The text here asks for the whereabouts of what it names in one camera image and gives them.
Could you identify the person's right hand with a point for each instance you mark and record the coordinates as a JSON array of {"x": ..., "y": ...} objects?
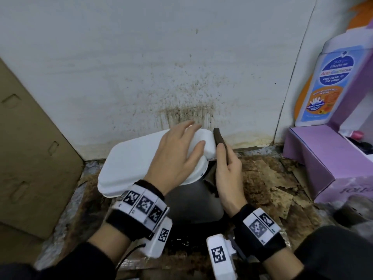
[{"x": 230, "y": 183}]

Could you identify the person's left hand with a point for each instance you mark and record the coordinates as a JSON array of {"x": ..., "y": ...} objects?
[{"x": 172, "y": 160}]

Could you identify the white pedal trash bin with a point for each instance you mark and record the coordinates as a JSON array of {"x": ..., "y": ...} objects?
[{"x": 131, "y": 160}]

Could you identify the brown cleaning cloth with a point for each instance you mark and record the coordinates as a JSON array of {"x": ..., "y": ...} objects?
[{"x": 218, "y": 139}]

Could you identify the person's right forearm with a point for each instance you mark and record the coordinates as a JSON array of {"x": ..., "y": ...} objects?
[{"x": 282, "y": 265}]

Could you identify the person's left forearm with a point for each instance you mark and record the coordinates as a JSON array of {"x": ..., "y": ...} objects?
[{"x": 87, "y": 256}]

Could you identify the person's black trousers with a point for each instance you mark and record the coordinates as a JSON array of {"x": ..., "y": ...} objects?
[{"x": 338, "y": 253}]

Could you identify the stained brown cardboard floor sheet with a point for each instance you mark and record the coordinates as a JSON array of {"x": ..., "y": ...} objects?
[{"x": 271, "y": 186}]

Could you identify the black right wristband white markers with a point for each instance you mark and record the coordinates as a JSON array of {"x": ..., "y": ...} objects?
[{"x": 256, "y": 230}]

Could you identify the black wristband white markers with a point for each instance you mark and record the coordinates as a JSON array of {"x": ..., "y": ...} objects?
[
  {"x": 256, "y": 230},
  {"x": 137, "y": 209}
]

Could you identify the black left wristband white markers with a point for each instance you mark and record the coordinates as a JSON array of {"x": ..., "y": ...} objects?
[{"x": 137, "y": 209}]

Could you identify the purple display box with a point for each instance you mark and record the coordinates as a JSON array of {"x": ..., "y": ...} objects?
[{"x": 320, "y": 160}]

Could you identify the small pink bottle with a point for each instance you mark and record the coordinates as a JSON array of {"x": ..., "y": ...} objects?
[{"x": 354, "y": 134}]

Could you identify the black item in box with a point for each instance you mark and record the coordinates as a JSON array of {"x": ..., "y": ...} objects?
[{"x": 362, "y": 145}]

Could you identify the white bottle blue orange label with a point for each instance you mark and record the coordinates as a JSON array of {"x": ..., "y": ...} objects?
[{"x": 329, "y": 84}]

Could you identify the tan cardboard panel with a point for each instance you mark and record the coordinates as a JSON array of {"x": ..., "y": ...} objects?
[{"x": 29, "y": 154}]

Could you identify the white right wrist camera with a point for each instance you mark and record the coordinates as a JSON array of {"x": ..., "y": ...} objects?
[{"x": 221, "y": 256}]

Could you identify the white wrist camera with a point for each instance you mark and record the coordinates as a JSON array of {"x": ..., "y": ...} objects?
[
  {"x": 157, "y": 239},
  {"x": 221, "y": 256}
]

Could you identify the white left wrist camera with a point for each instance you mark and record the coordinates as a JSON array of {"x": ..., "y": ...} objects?
[{"x": 157, "y": 239}]

